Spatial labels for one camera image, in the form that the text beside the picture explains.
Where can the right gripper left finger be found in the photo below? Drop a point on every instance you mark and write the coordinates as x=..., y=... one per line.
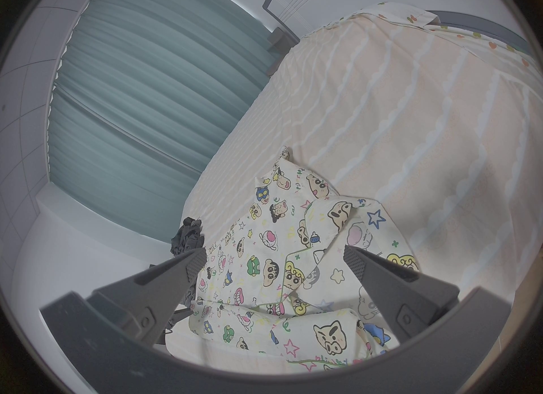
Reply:
x=144, y=294

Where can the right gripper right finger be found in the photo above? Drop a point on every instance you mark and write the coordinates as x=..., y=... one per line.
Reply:
x=411, y=297

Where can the white printed pyjama top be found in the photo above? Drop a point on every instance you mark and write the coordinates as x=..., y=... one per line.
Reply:
x=275, y=256

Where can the bed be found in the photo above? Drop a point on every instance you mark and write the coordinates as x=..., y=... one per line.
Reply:
x=403, y=129

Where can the black garment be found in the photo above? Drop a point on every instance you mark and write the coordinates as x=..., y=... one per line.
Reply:
x=189, y=237

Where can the grey bedside table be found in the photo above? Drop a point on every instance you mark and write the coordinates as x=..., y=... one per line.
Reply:
x=282, y=44

